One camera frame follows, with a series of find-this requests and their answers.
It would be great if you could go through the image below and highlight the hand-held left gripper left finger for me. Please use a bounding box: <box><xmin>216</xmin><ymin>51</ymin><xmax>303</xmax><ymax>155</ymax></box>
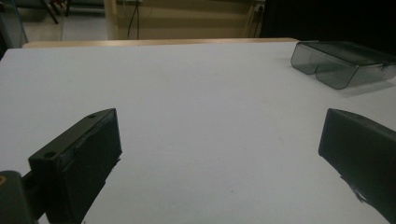
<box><xmin>28</xmin><ymin>107</ymin><xmax>123</xmax><ymax>224</ymax></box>

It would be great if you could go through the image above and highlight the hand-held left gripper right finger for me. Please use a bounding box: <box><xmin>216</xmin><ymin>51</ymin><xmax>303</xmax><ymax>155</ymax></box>
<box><xmin>318</xmin><ymin>107</ymin><xmax>396</xmax><ymax>224</ymax></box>

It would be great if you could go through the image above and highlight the transparent grey compartment box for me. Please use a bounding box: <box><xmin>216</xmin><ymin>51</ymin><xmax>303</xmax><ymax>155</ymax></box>
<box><xmin>290</xmin><ymin>40</ymin><xmax>396</xmax><ymax>91</ymax></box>

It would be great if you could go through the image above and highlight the black curtain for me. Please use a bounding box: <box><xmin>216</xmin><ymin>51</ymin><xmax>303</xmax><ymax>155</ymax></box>
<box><xmin>260</xmin><ymin>0</ymin><xmax>396</xmax><ymax>58</ymax></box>

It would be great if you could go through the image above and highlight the wooden table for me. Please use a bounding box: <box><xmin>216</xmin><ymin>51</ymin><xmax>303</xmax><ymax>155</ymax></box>
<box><xmin>21</xmin><ymin>37</ymin><xmax>299</xmax><ymax>49</ymax></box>

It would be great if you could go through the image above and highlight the black stand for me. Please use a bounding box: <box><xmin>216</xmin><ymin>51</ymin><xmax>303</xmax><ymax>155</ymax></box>
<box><xmin>39</xmin><ymin>0</ymin><xmax>73</xmax><ymax>25</ymax></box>

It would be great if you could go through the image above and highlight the light wooden cabinet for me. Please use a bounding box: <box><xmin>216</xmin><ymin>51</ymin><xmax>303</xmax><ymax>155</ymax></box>
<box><xmin>104</xmin><ymin>0</ymin><xmax>265</xmax><ymax>41</ymax></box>

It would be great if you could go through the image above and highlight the black hanging cable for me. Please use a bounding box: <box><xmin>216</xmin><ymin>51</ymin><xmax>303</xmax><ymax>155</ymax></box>
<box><xmin>126</xmin><ymin>0</ymin><xmax>142</xmax><ymax>40</ymax></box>

